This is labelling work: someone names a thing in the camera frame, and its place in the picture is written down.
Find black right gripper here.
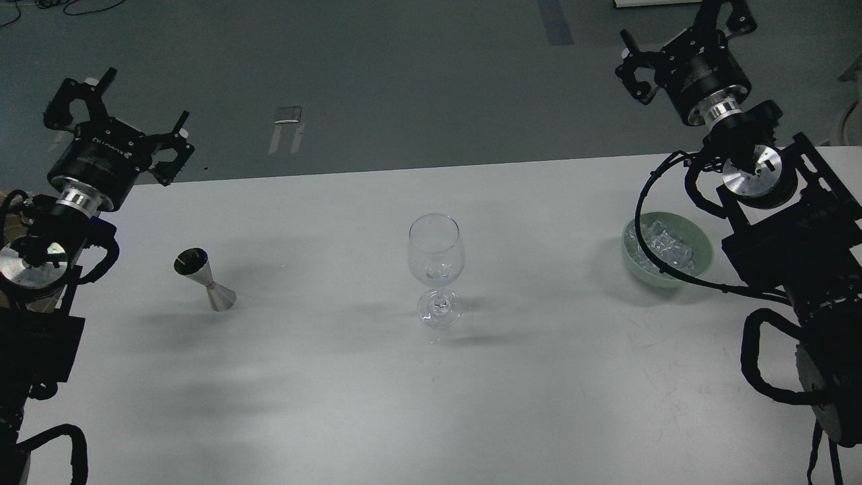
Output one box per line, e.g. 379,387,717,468
615,1,758,127

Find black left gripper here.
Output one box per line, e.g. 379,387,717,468
43,67,195,213

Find steel cocktail jigger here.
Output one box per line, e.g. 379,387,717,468
173,248,237,311

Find clear ice cubes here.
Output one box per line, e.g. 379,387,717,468
623,220,694,280

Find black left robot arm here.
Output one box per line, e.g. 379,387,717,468
1,68,195,484

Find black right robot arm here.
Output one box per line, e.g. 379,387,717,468
615,1,861,484

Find clear wine glass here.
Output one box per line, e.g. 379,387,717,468
407,213,466,329

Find white board edge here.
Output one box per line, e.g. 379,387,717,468
613,0,700,9

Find green bowl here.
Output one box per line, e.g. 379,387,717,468
621,212,713,289

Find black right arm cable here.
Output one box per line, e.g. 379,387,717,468
633,151,795,300

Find black floor cables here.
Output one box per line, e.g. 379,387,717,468
0,0,129,29

